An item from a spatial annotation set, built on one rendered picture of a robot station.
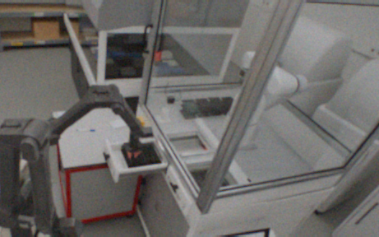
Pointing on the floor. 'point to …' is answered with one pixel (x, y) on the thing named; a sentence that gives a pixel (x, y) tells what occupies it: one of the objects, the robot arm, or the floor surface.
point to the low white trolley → (94, 171)
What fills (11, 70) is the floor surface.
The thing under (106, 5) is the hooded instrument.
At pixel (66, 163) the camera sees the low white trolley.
